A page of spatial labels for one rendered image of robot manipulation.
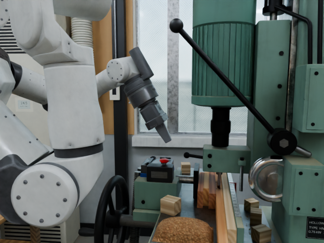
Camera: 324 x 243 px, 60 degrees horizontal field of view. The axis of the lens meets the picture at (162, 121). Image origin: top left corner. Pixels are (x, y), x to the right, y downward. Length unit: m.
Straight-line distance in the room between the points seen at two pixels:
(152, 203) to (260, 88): 0.46
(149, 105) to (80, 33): 1.41
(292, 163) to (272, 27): 0.35
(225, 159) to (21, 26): 0.64
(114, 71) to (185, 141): 1.42
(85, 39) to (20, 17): 1.80
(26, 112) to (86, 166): 1.85
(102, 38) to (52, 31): 1.95
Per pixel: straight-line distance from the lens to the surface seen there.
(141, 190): 0.90
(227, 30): 0.78
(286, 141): 0.72
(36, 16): 0.36
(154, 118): 0.82
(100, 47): 2.29
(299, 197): 0.72
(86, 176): 0.38
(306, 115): 0.69
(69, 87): 0.37
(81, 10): 0.41
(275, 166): 0.76
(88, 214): 2.58
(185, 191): 0.98
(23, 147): 0.41
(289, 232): 0.86
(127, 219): 0.97
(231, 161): 0.84
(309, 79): 0.69
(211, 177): 0.97
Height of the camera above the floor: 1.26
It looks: 7 degrees down
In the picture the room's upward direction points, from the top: straight up
